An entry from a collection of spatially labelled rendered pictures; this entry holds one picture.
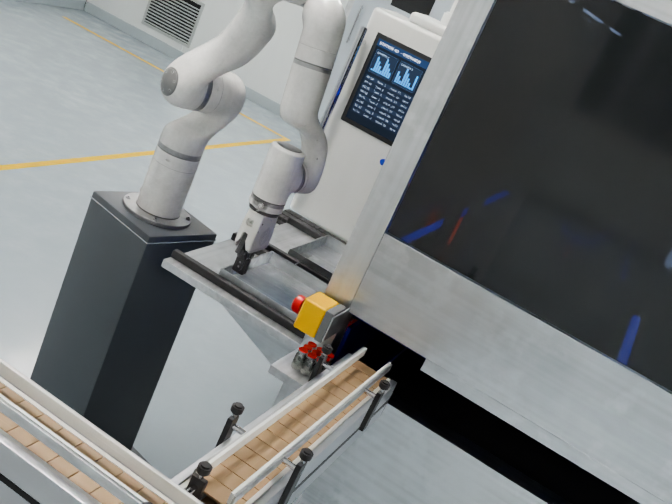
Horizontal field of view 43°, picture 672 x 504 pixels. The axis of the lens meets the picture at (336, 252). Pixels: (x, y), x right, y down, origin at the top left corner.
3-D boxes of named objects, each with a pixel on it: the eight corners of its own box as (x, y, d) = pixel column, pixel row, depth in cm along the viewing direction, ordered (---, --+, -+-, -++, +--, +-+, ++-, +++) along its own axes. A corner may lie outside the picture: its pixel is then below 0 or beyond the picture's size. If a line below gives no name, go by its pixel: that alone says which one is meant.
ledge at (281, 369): (346, 388, 186) (350, 381, 186) (322, 407, 175) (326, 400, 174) (294, 355, 190) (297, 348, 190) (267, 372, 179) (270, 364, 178)
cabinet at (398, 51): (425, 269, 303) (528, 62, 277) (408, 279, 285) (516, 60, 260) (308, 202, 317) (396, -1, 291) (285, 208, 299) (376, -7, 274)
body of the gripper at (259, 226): (268, 215, 196) (251, 257, 200) (288, 210, 205) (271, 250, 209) (242, 200, 198) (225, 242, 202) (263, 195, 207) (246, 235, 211)
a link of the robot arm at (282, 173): (274, 190, 207) (245, 187, 200) (294, 141, 203) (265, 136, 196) (295, 207, 202) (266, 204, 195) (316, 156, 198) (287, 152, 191)
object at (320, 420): (326, 382, 189) (355, 323, 184) (386, 420, 185) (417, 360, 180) (140, 522, 127) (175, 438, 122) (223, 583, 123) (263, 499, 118)
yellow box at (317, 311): (334, 335, 184) (347, 307, 182) (320, 343, 177) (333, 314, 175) (305, 317, 186) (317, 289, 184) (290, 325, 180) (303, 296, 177)
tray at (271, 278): (374, 327, 217) (380, 315, 216) (333, 354, 194) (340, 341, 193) (267, 262, 227) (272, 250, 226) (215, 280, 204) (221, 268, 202)
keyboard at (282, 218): (383, 269, 282) (386, 263, 281) (367, 277, 269) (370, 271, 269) (285, 212, 294) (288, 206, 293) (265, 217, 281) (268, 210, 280)
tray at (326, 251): (420, 300, 248) (425, 290, 247) (390, 322, 225) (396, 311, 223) (323, 244, 257) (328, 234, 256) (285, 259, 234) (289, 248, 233)
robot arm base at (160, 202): (108, 195, 229) (130, 132, 223) (161, 196, 244) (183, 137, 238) (151, 230, 220) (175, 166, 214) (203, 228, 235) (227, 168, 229)
